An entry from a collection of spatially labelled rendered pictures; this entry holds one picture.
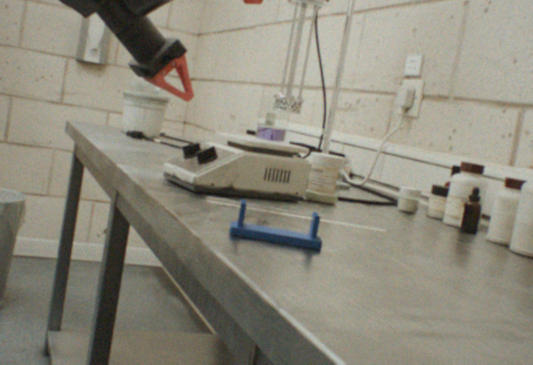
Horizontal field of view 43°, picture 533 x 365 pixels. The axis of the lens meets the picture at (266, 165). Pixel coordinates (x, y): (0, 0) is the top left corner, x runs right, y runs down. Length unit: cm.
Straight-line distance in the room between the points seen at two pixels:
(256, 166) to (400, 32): 79
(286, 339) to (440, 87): 113
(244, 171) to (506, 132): 55
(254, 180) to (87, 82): 244
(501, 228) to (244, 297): 59
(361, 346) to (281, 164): 64
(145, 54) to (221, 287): 52
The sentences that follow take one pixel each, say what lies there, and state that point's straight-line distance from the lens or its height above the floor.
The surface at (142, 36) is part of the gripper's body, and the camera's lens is 105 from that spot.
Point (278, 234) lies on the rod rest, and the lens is 73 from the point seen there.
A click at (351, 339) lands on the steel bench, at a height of 75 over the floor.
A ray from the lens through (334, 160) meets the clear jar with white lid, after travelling 114.
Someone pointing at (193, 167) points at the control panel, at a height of 78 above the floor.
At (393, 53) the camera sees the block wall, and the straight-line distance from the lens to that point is 175.
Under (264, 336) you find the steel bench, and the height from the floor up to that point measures 72.
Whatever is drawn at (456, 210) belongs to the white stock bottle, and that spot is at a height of 78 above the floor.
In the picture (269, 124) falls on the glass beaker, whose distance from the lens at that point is 108.
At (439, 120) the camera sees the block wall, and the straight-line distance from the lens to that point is 153.
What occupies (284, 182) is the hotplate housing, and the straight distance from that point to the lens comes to 107.
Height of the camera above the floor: 89
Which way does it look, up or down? 4 degrees down
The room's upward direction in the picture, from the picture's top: 10 degrees clockwise
